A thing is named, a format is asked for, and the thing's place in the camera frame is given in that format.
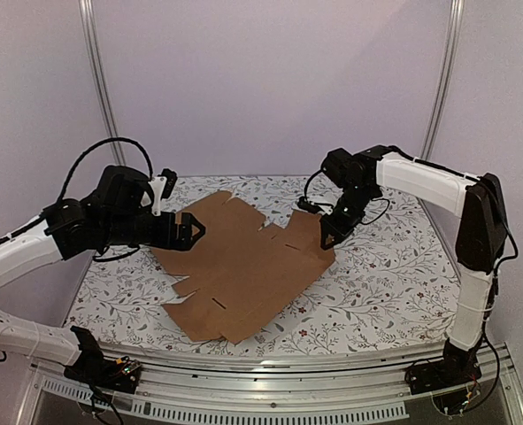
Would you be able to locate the right aluminium corner post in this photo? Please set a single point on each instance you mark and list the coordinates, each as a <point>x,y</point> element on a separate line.
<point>448,60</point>

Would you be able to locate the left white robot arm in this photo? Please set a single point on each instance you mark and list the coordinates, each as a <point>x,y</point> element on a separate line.
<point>123,210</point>

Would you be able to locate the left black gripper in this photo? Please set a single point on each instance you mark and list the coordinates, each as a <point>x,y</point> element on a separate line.
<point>184,242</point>

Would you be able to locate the floral patterned table mat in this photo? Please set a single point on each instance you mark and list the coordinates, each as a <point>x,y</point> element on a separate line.
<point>391,285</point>

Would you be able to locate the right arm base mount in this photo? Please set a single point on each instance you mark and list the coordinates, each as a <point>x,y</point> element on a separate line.
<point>457,372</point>

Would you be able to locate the aluminium front rail frame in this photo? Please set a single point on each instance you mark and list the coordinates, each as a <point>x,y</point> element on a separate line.
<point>349,388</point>

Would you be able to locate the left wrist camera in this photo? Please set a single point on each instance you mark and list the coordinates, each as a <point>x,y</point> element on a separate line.
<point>161,187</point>

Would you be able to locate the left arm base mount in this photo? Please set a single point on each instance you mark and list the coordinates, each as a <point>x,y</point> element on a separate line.
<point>121,374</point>

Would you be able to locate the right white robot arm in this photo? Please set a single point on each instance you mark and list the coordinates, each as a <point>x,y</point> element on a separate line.
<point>477,202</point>

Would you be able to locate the aluminium corner post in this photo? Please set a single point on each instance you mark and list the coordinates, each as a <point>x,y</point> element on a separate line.
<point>88,23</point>
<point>448,60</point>

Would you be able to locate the left aluminium corner post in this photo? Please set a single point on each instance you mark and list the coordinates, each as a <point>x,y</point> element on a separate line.
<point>88,23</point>

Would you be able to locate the brown cardboard box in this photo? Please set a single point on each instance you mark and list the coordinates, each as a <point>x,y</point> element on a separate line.
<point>242,272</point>

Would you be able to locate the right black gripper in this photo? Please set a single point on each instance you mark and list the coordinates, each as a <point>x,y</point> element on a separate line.
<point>335,222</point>

